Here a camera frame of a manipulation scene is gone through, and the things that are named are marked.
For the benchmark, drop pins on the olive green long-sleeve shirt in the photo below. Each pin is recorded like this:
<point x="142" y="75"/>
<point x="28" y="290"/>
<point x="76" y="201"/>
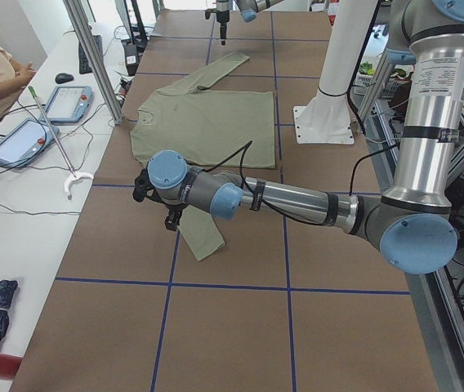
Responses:
<point x="186" y="130"/>

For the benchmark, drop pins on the wrist black camera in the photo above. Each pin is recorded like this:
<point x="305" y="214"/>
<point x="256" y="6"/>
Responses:
<point x="142" y="186"/>

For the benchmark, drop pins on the black computer mouse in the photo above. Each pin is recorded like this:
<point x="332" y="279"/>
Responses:
<point x="62" y="78"/>

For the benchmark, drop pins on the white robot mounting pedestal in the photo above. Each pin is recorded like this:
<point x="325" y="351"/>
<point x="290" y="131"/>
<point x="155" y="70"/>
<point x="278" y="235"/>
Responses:
<point x="326" y="118"/>

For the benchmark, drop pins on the aluminium frame post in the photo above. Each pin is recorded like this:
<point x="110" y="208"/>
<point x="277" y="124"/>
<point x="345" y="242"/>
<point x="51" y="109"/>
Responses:
<point x="79" y="21"/>

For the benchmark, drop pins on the far blue teach pendant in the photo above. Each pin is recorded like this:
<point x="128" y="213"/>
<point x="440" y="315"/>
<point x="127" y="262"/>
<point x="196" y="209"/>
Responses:
<point x="68" y="105"/>

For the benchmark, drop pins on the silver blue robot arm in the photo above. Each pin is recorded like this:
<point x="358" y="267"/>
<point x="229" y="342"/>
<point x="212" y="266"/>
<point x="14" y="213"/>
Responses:
<point x="408" y="224"/>
<point x="248" y="10"/>

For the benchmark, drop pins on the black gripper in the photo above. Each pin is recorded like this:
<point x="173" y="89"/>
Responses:
<point x="222" y="20"/>
<point x="171" y="216"/>

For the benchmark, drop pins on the near blue teach pendant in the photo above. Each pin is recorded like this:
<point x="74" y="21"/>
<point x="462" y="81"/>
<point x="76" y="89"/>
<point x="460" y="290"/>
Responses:
<point x="25" y="142"/>

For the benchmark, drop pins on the blue teach pendant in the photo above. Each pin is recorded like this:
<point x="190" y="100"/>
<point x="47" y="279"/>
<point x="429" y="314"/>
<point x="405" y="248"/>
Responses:
<point x="25" y="142"/>
<point x="68" y="105"/>

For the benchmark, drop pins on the white reacher grabber stick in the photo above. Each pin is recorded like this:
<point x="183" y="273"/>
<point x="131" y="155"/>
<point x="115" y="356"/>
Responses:
<point x="74" y="175"/>

